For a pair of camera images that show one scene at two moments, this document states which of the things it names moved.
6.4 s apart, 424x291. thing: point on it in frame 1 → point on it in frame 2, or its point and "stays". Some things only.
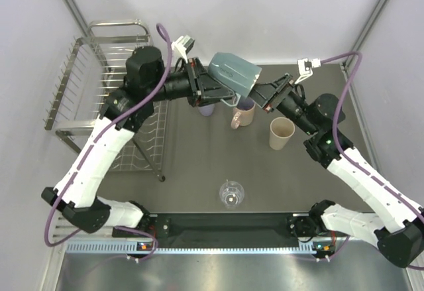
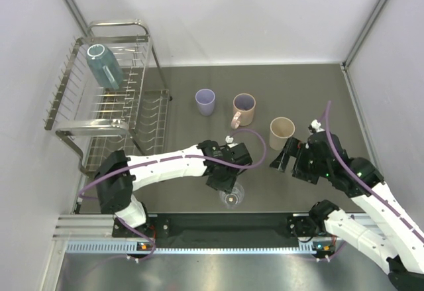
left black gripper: [203, 87] → [223, 185]
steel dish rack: [95, 71] stays
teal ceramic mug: [235, 75] → [103, 67]
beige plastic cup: [281, 130] stays
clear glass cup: [231, 193] stays
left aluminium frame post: [69, 3] stays
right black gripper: [262, 93] → [293, 147]
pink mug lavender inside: [243, 115] stays
